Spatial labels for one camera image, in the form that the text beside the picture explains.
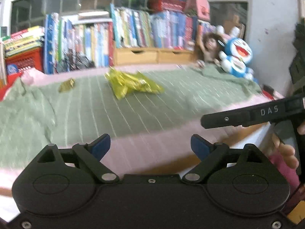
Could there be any gold foil bag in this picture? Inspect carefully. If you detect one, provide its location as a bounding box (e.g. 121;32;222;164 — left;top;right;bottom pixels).
105;68;164;100

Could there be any row of upright books centre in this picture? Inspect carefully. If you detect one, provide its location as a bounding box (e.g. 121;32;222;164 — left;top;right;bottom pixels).
43;13;114;74

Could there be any stack of books on crate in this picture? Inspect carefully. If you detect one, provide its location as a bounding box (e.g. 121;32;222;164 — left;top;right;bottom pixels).
2;26;45;58

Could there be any row of books on shelf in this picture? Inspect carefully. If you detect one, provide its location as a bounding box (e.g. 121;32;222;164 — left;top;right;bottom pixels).
110;4;214;51

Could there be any person right hand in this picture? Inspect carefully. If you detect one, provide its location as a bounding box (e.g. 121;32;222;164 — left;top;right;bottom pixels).
272;120;300;170

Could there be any green checked blanket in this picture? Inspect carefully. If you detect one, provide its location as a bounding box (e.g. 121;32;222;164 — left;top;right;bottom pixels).
0;65;263;169

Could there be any small gold foil scrap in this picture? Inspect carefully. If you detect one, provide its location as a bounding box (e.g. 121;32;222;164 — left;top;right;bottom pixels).
58;78;75;93

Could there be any blue Doraemon plush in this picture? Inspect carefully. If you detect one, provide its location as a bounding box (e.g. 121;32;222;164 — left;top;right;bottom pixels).
219;37;254;81

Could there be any miniature black bicycle model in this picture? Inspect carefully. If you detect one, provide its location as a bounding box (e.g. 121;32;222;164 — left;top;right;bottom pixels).
56;53;95;73

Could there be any wooden drawer shelf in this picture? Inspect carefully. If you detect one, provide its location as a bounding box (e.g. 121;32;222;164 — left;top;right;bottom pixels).
114;48;196;66

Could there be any brown haired doll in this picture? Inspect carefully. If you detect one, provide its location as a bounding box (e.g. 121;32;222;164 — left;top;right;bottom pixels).
196;33;224;69

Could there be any red plastic crate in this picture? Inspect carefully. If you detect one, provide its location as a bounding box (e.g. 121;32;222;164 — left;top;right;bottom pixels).
5;47;43;76

